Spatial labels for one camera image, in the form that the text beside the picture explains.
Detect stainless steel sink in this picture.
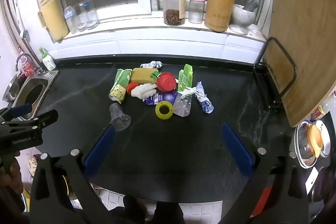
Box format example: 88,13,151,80
12,70,59,119

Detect small blue-capped bottle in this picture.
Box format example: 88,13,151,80
64,6,79,34

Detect pink baby bottle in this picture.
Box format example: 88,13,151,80
188,0,206,24

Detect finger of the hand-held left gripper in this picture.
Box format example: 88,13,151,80
0,109,59,132
0,104,32,121

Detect large red lid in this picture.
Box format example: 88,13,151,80
157,72,176,92

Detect orange lid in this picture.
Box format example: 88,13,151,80
307,124,323,157

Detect yellow plastic holder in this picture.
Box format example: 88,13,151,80
37,0,69,42

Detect crumpled blue white wrapper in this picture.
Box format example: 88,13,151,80
195,81,214,114

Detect yellow cartoon can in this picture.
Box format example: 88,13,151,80
109,84,127,104

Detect clear plastic cup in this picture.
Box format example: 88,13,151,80
109,103,131,132

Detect red packet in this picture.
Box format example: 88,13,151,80
18,46,36,77

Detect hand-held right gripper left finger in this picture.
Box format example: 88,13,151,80
29,124,116,224

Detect red label bottle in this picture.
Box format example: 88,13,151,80
311,95,336,121

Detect black metal rack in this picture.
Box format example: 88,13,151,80
253,37,297,109

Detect green snack packet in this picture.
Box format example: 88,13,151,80
178,64,193,92

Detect purple sachet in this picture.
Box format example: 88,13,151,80
143,92,176,106

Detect person's dark trousers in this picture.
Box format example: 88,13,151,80
115,195,187,224

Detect stone pestle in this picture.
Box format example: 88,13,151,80
243,0,261,12

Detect pill blister pack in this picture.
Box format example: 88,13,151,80
173,94,192,117

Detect metal faucet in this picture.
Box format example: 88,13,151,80
16,53,44,75

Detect green-capped soap bottle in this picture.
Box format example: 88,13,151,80
39,47,56,71

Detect white foam brush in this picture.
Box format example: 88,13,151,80
130,82,158,100

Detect yellow sponge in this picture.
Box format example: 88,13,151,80
130,68,159,84

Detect person's left hand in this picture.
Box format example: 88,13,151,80
0,152,25,211

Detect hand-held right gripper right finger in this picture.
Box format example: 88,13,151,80
220,123,309,224

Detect patterned bowl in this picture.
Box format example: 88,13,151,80
28,154,40,177

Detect small red cap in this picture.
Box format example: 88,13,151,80
126,82,139,94

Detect wooden cutting board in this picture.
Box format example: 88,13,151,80
262,0,336,127

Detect crumpled silver foil wrapper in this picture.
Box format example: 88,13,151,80
140,60,164,69

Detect stone mortar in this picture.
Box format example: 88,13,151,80
229,4,256,35

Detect yellow plastic ring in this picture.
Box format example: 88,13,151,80
155,101,174,119

